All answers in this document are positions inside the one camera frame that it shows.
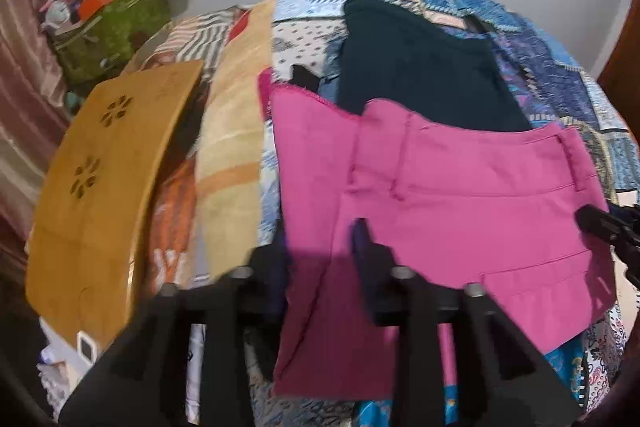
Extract pink pants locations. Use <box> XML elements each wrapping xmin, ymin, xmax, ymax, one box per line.
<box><xmin>270</xmin><ymin>83</ymin><xmax>616</xmax><ymax>400</ymax></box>

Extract white cloth pile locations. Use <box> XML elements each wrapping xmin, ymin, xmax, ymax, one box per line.
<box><xmin>36</xmin><ymin>317</ymin><xmax>101</xmax><ymax>421</ymax></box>

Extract brown wooden door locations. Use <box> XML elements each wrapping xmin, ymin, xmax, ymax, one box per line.
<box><xmin>599</xmin><ymin>0</ymin><xmax>640</xmax><ymax>139</ymax></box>

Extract beige orange blanket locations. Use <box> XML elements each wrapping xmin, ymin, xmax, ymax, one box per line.
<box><xmin>126</xmin><ymin>0</ymin><xmax>276</xmax><ymax>294</ymax></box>

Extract striped brown curtain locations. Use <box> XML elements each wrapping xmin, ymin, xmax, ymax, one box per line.
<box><xmin>1</xmin><ymin>0</ymin><xmax>68</xmax><ymax>280</ymax></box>

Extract dark navy folded garment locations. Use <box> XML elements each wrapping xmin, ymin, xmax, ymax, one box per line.
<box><xmin>336</xmin><ymin>0</ymin><xmax>532</xmax><ymax>132</ymax></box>

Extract green patterned bag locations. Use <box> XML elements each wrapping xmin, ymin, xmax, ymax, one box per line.
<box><xmin>50</xmin><ymin>0</ymin><xmax>171</xmax><ymax>96</ymax></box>

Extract blue patchwork bedspread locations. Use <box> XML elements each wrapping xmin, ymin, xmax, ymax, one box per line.
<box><xmin>245</xmin><ymin>0</ymin><xmax>639</xmax><ymax>426</ymax></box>

